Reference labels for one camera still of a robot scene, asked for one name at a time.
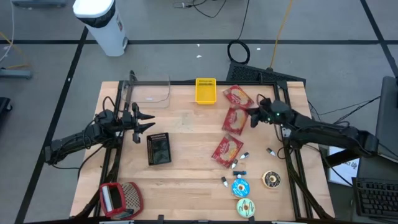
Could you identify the chocolate frosted donut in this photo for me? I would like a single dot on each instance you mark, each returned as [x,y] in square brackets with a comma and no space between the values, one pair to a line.
[265,183]

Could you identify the purple label dropper bottle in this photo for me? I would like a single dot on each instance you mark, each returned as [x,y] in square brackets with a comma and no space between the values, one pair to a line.
[270,152]

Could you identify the black floor object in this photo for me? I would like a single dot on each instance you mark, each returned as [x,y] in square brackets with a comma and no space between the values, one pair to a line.
[4,105]

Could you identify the black keyboard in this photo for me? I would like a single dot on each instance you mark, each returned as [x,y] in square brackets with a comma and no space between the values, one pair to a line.
[376,197]

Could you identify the blue frosted donut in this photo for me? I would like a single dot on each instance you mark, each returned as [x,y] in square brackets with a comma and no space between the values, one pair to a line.
[245,192]

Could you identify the white paper sheet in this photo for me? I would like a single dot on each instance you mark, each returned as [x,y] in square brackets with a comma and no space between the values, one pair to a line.
[345,171]

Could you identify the teal label dropper bottle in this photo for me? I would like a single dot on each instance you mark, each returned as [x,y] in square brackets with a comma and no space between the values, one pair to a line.
[244,155]

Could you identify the white trash bin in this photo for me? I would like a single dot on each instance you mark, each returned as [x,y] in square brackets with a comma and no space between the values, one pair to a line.
[102,28]

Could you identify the small dark dropper bottle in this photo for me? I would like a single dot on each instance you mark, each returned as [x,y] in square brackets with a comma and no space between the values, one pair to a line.
[234,163]

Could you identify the red snack packet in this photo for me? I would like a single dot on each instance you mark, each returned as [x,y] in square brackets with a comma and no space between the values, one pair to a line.
[234,121]
[227,151]
[237,97]

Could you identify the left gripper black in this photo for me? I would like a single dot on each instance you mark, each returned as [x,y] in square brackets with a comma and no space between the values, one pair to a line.
[136,124]

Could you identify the mint green frosted donut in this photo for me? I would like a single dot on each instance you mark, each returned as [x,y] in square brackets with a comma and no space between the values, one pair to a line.
[241,203]

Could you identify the clear plastic container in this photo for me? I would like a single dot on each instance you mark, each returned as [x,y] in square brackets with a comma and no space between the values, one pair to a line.
[149,93]

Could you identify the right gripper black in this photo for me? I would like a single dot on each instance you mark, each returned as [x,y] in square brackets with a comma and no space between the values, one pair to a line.
[278,112]

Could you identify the dark grey monitor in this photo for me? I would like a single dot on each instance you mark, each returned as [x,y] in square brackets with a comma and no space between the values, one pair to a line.
[388,118]

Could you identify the black plastic basket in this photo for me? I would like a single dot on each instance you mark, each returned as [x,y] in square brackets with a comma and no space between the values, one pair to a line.
[158,149]

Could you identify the grey stand base bar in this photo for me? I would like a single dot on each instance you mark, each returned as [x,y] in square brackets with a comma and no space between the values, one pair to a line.
[15,74]
[37,3]

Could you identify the black table clamp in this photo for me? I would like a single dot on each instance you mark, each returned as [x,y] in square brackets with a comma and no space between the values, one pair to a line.
[252,219]
[160,217]

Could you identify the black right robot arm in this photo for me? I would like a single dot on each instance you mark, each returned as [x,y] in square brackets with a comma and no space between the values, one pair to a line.
[329,133]

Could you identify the black perforated panel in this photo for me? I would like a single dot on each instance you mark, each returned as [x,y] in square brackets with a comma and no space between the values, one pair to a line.
[248,73]

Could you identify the yellow plastic basket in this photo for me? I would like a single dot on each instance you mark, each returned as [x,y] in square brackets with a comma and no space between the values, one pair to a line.
[205,93]

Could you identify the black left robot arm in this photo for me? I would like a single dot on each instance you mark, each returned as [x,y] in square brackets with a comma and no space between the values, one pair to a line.
[74,138]

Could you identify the red mesh container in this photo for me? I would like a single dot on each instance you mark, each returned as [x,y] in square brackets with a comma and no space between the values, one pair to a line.
[133,197]

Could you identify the black metal table frame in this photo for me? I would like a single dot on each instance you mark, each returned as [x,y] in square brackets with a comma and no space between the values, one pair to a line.
[186,83]

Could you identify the green label dropper bottle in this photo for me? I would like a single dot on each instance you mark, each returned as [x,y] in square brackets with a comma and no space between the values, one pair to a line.
[224,181]

